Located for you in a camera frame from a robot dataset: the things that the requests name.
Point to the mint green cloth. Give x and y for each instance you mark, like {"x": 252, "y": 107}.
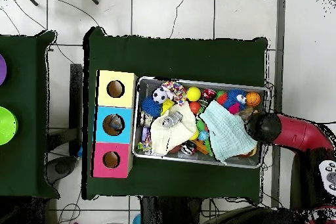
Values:
{"x": 225, "y": 132}

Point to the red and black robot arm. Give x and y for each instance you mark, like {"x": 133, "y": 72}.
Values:
{"x": 296, "y": 132}

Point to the silver mesh bin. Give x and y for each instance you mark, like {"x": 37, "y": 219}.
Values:
{"x": 149, "y": 87}

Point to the wooden box with three holes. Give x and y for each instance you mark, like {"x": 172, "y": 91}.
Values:
{"x": 127, "y": 98}

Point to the blue spiky ball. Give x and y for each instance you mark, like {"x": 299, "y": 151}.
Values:
{"x": 151, "y": 107}

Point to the small soccer ball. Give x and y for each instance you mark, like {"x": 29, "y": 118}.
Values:
{"x": 160, "y": 95}

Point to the cream cloth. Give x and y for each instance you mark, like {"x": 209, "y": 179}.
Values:
{"x": 168, "y": 137}

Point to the orange ball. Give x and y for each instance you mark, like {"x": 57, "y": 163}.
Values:
{"x": 194, "y": 107}

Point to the yellow ball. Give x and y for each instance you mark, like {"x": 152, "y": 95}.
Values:
{"x": 193, "y": 94}

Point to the dark green tablecloth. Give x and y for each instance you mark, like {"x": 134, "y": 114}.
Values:
{"x": 170, "y": 55}

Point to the blue spiky toy with eyes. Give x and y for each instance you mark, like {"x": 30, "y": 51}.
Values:
{"x": 233, "y": 99}

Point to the small orange basketball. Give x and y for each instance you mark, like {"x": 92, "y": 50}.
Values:
{"x": 253, "y": 99}

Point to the blue round object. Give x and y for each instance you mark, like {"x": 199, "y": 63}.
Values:
{"x": 137, "y": 220}

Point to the side table with green cloth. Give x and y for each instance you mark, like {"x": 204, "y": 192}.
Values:
{"x": 23, "y": 103}

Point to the lime green disc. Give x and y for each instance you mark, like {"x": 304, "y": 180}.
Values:
{"x": 6, "y": 125}

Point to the purple disc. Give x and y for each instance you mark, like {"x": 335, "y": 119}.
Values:
{"x": 2, "y": 70}

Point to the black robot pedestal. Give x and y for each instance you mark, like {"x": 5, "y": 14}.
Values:
{"x": 168, "y": 210}

